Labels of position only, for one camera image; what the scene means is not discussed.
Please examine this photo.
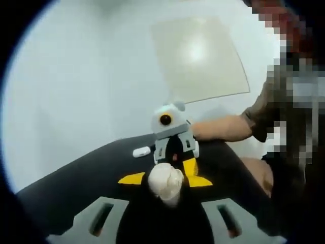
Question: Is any white rounded charging case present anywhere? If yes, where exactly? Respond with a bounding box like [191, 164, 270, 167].
[132, 147, 150, 158]

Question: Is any person's bare leg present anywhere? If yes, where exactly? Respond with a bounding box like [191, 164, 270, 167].
[240, 157, 275, 198]

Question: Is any person's olive shirt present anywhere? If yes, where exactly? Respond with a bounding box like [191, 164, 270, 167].
[241, 76, 275, 143]

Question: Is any beige wall panel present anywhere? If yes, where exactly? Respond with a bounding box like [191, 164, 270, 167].
[151, 16, 251, 104]

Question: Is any black table mat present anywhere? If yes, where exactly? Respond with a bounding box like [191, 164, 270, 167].
[16, 134, 280, 234]

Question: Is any white oval charging case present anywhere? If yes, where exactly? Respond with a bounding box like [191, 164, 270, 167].
[148, 163, 184, 208]

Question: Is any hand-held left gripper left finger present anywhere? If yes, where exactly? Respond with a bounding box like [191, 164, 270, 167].
[47, 172, 163, 244]

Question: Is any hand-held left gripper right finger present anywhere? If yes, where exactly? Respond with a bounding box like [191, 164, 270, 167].
[162, 176, 286, 244]

